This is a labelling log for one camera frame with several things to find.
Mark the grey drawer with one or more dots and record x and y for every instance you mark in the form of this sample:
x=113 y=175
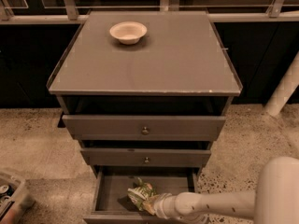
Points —
x=161 y=128
x=136 y=156
x=111 y=204

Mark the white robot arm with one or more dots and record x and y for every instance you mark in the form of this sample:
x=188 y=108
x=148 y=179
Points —
x=275 y=201

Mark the top grey drawer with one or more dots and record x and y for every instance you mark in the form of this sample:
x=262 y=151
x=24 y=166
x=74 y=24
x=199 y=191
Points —
x=161 y=128

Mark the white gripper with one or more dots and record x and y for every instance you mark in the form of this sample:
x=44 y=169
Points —
x=163 y=205

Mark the bottom grey drawer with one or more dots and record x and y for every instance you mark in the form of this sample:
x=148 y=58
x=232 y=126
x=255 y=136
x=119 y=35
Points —
x=111 y=204

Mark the brass drawer knob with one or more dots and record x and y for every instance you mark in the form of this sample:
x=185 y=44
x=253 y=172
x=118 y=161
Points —
x=147 y=160
x=145 y=131

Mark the green jalapeno chip bag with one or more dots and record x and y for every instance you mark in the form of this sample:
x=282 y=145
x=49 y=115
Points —
x=142 y=192

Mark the middle grey drawer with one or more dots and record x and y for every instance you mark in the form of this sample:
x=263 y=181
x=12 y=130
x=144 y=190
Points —
x=136 y=156

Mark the brass top drawer knob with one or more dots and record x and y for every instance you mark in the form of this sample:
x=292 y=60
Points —
x=145 y=131

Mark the clear plastic storage bin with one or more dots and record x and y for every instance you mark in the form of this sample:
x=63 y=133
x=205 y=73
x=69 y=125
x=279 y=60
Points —
x=15 y=198

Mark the brass middle drawer knob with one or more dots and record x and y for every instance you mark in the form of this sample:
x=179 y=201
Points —
x=147 y=160

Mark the metal window railing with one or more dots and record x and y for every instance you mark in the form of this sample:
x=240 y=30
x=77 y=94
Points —
x=78 y=11

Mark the grey drawer cabinet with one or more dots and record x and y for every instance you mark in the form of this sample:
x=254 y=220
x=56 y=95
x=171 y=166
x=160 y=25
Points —
x=178 y=68

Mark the white paper bowl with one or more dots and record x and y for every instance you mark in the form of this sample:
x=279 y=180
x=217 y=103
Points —
x=128 y=32

